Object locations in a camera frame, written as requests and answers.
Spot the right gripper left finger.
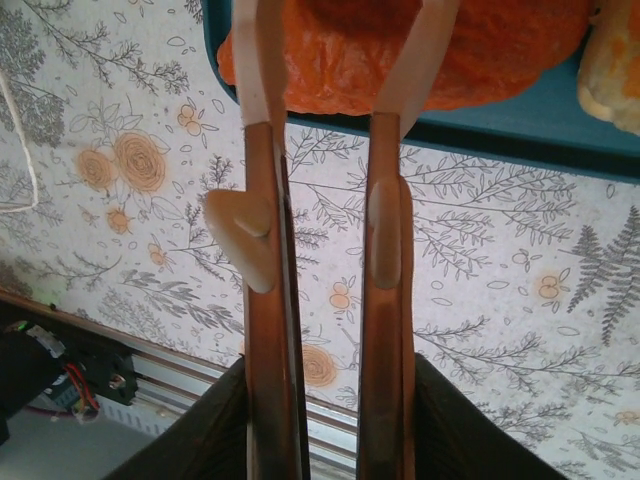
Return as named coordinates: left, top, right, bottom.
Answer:
left=112, top=0, right=311, bottom=480

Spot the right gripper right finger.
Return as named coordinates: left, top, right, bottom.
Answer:
left=355, top=0, right=554, bottom=480

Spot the teal plastic tray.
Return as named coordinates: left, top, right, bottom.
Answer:
left=199, top=0, right=640, bottom=184

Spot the golden fake bread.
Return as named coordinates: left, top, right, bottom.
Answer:
left=217, top=0, right=592, bottom=117

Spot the white green printed paper bag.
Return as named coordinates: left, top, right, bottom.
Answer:
left=0, top=69, right=41, bottom=216

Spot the fake croissant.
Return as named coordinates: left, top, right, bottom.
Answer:
left=577, top=0, right=640, bottom=134

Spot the floral tablecloth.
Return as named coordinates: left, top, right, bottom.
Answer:
left=0, top=0, right=640, bottom=480

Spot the small connector board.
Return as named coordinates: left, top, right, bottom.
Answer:
left=47, top=379, right=99, bottom=426

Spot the shiny metal sheet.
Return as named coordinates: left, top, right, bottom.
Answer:
left=0, top=414, right=156, bottom=480

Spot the wide aluminium mounting rail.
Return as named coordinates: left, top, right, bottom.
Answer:
left=127, top=344, right=361, bottom=471

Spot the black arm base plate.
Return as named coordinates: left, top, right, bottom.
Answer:
left=49, top=319, right=139, bottom=416

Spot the white slotted cable duct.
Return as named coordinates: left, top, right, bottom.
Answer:
left=89, top=397, right=174, bottom=444

